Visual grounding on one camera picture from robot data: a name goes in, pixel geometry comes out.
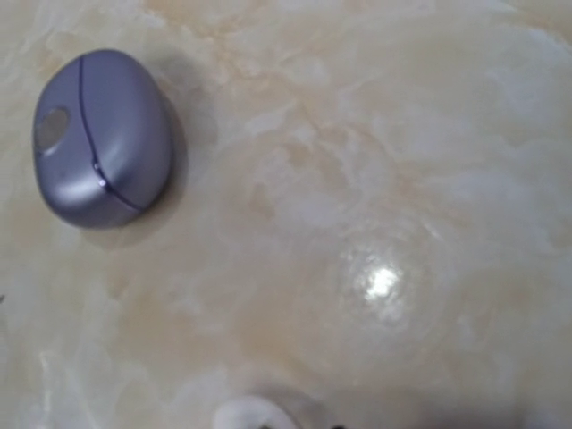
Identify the purple earbud charging case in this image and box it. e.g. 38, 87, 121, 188
32, 49, 173, 229

